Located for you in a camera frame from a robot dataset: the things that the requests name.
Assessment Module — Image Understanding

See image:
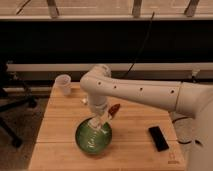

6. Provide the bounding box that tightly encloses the clear plastic cup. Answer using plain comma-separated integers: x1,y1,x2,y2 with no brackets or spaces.
55,74,71,96

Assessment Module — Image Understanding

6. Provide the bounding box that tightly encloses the wooden table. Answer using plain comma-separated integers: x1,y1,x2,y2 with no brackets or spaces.
28,83,185,171

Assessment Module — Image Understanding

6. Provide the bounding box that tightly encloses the black office chair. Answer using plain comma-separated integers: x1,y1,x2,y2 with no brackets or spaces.
0,61,38,149

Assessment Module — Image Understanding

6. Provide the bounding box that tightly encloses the green ceramic bowl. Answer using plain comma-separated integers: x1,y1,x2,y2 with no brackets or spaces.
75,118,112,155

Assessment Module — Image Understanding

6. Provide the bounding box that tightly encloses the black phone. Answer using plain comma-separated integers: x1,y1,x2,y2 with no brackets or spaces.
149,126,169,152

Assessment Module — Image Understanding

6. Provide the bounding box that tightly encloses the black cable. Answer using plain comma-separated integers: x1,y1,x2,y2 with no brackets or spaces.
119,11,203,145

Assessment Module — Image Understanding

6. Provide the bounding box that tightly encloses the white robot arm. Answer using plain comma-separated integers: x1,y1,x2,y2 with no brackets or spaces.
80,64,213,171

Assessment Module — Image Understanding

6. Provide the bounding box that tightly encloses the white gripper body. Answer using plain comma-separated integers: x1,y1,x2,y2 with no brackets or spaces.
89,101,111,130

